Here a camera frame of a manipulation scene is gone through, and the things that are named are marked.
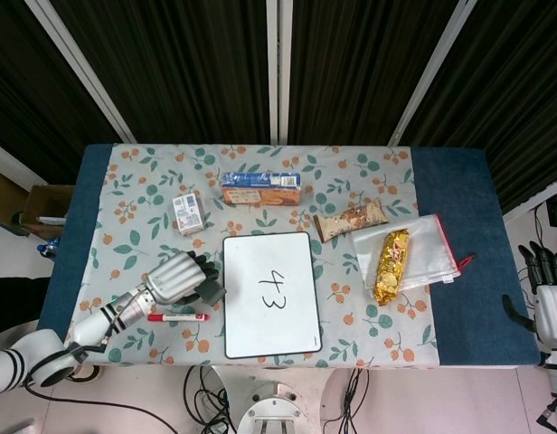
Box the plastic water bottle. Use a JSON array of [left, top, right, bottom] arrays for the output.
[[37, 238, 62, 259]]

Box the white frame post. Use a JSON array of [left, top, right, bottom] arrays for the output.
[[265, 0, 292, 146], [389, 0, 481, 146], [27, 0, 137, 145]]

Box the black floor cable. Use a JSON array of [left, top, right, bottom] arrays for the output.
[[183, 364, 237, 433], [344, 368, 371, 431]]

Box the floral tablecloth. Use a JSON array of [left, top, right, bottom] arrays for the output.
[[63, 143, 442, 368]]

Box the brown snack packet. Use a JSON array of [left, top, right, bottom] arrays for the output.
[[312, 201, 391, 244]]

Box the orange cookie box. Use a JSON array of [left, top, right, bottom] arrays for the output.
[[220, 171, 303, 207]]

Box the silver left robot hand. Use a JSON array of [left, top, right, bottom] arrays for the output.
[[142, 250, 221, 305]]

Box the red and white marker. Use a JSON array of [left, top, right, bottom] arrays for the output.
[[146, 313, 212, 323]]

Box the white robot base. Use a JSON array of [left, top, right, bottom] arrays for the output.
[[235, 377, 307, 434]]

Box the white dry-erase board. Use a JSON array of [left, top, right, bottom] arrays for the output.
[[222, 231, 324, 361]]

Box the cardboard box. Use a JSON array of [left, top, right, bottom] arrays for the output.
[[9, 183, 76, 239]]

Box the gold foil snack packet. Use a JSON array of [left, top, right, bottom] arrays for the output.
[[373, 229, 411, 307]]

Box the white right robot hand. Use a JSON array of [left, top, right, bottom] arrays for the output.
[[502, 241, 557, 350]]

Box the blue table cover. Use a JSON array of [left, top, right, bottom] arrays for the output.
[[37, 143, 542, 370]]

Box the black pleated curtain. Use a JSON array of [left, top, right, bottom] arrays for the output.
[[289, 0, 460, 146], [52, 0, 273, 145], [402, 0, 557, 213], [0, 0, 121, 184]]

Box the dark grey board eraser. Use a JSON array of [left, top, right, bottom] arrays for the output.
[[196, 280, 227, 306]]

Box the clear zip pouch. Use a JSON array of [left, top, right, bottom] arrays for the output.
[[352, 213, 477, 290]]

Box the small white blue carton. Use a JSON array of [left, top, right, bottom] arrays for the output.
[[172, 193, 205, 237]]

